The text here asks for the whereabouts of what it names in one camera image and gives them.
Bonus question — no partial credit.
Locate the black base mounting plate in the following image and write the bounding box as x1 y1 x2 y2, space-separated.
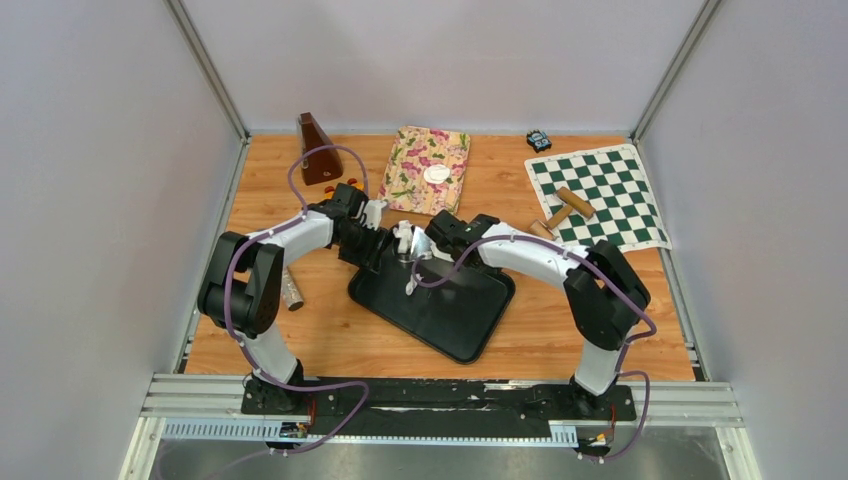
241 378 637 439

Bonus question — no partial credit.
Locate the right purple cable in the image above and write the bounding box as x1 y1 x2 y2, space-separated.
410 233 658 463

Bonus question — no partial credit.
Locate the orange toy car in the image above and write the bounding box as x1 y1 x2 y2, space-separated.
324 178 364 199

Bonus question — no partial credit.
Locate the round cut dough wrapper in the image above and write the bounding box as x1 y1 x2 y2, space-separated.
405 278 417 296

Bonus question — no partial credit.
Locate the black baking tray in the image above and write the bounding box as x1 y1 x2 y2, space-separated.
348 244 516 364

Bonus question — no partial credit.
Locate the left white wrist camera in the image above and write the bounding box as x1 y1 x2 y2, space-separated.
361 199 388 230

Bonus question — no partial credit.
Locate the brown wooden metronome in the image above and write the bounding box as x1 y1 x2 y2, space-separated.
297 112 344 186

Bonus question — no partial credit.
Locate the floral rectangular tray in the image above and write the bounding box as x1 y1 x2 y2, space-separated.
378 126 471 216

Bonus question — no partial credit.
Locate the wooden handled metal scraper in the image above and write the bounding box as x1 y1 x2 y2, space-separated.
407 226 434 262

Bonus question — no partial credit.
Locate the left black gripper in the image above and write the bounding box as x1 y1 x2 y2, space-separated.
335 218 388 274

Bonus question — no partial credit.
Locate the wooden pastry roller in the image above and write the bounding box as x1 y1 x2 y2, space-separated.
528 188 596 240

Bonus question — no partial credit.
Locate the small blue black toy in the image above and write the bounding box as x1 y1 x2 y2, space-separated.
525 129 552 153

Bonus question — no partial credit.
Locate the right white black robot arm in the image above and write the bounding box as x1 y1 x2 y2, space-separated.
406 211 657 418

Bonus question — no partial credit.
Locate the purple cable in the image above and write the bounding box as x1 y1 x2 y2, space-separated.
410 233 658 463
222 144 371 458

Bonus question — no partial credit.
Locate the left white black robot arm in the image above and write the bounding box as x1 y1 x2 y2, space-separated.
197 184 391 413

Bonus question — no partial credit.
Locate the aluminium frame rail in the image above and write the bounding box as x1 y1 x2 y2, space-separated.
120 374 760 479

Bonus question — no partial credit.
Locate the silver glitter tube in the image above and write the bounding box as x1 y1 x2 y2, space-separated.
280 268 304 311

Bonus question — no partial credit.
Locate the green white chess mat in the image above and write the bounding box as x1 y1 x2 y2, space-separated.
524 144 672 252

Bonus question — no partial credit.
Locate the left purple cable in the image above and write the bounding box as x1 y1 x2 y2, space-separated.
222 144 371 458

